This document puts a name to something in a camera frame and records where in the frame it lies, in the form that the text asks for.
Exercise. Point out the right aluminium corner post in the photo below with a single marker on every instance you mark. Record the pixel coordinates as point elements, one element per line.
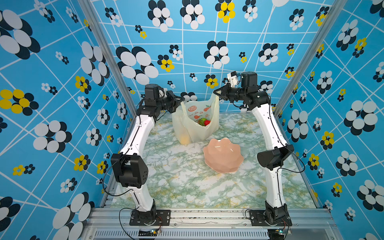
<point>334,13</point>

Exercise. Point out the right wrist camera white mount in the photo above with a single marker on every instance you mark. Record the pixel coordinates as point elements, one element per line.
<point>233,78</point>

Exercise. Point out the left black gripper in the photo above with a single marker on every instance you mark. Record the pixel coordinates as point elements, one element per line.
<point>174,101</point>

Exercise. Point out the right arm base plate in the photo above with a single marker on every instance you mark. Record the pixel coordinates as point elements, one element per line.
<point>260,218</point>

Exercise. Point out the pink scalloped fruit bowl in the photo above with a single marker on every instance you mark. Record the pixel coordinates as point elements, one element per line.
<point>223,156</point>

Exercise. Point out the aluminium corner post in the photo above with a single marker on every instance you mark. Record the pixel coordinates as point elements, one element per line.
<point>91,16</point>
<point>334,13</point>

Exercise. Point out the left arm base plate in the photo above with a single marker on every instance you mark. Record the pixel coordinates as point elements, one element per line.
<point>150,218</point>

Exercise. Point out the left aluminium corner post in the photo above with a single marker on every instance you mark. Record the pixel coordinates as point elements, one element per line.
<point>91,16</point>

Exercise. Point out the cream printed plastic bag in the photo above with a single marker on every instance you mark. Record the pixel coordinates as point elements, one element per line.
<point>185,118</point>

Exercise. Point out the aluminium front rail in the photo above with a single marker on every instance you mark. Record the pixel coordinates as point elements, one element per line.
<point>211,224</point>

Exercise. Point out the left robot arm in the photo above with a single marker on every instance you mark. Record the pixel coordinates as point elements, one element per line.
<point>129,169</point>

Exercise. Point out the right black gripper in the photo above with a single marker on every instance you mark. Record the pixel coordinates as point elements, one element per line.
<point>227,89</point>

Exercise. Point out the green lime fruit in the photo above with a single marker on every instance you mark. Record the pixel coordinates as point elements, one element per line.
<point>201,122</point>

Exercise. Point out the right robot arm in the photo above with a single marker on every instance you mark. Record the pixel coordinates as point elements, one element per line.
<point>244,87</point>

